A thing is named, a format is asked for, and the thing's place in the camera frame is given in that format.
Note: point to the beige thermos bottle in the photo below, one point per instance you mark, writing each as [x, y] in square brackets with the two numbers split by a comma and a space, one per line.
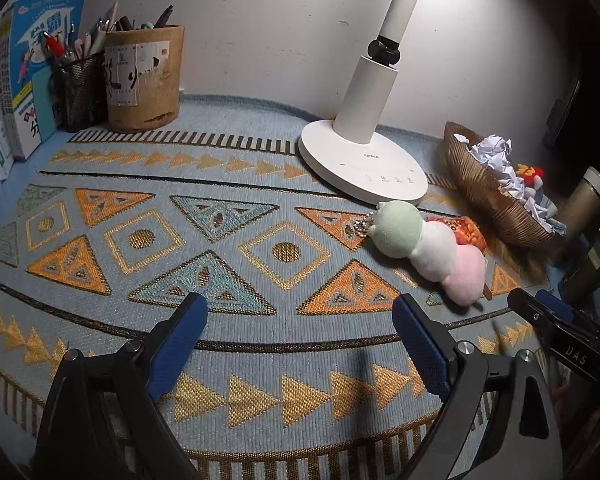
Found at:
[582, 202]

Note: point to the three-ball dango plush toy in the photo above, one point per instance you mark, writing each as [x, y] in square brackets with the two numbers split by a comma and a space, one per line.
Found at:
[430, 250]

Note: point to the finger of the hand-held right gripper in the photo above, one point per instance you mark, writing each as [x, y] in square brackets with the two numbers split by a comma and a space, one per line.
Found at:
[560, 305]
[532, 312]

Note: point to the pile of paper balls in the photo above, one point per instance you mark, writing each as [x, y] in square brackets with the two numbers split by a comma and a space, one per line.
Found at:
[495, 160]

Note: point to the bundle of assorted pens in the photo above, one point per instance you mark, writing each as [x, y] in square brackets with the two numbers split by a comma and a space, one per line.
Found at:
[87, 40]

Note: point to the blue cartoon cover workbook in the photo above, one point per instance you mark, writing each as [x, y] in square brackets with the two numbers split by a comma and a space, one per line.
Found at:
[40, 25]

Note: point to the blue patterned woven mat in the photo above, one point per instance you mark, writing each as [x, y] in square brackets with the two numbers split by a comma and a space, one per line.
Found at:
[180, 185]

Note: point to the bundle of dark markers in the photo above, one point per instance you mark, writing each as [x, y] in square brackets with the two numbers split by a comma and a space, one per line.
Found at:
[145, 22]

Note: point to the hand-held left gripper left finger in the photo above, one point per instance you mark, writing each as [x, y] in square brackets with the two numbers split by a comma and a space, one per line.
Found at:
[177, 345]

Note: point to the dark olive bottle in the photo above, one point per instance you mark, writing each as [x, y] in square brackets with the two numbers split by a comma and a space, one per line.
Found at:
[587, 270]

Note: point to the orange patterned pouch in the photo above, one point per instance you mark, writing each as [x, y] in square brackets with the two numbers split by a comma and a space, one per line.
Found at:
[467, 232]

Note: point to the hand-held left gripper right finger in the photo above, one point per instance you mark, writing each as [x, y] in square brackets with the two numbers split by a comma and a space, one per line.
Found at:
[422, 345]

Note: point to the white desk lamp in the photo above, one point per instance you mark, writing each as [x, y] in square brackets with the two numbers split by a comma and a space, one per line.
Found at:
[370, 110]

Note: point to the brown cylindrical pen holder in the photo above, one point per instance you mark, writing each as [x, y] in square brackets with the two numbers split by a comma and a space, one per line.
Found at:
[145, 80]

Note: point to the dark rectangular object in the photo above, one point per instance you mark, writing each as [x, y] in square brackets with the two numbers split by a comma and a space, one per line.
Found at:
[562, 115]

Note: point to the red fries plush toy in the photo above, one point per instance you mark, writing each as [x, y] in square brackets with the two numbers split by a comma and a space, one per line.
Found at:
[530, 175]

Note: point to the woven brown basket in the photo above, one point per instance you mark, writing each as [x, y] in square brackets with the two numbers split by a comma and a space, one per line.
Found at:
[480, 195]

